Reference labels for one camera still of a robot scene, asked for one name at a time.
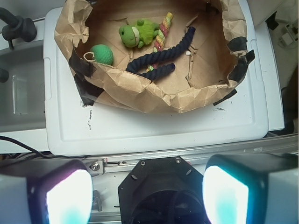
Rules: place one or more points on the multicolour braided rope toy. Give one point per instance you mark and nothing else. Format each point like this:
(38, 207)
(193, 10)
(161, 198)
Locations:
(160, 39)

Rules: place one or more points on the green textured rubber ball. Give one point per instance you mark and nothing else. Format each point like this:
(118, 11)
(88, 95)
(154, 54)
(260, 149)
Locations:
(102, 54)

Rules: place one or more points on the clear plastic storage bin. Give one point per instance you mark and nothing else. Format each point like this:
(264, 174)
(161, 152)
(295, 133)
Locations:
(22, 90)

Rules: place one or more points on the white power adapter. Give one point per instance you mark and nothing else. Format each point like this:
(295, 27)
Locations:
(290, 36)

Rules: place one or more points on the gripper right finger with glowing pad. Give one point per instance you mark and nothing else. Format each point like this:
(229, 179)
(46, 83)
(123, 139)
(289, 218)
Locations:
(252, 189)

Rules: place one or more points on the white plastic bin lid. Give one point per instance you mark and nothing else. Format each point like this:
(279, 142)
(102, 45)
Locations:
(74, 129)

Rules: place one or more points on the black octagonal mount plate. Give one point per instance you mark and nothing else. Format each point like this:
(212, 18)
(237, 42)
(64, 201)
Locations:
(162, 191)

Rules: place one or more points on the crumpled brown paper bag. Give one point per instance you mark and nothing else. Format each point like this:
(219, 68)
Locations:
(208, 72)

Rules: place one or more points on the black clamp knob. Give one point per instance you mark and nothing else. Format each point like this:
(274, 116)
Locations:
(17, 27)

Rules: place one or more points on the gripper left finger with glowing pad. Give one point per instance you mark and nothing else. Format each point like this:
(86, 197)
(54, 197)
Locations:
(45, 191)

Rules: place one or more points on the green plush frog toy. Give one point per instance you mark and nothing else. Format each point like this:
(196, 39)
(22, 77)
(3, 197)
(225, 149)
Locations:
(141, 33)

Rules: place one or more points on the dark blue rope toy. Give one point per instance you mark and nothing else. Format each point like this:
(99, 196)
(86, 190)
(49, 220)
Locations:
(161, 56)

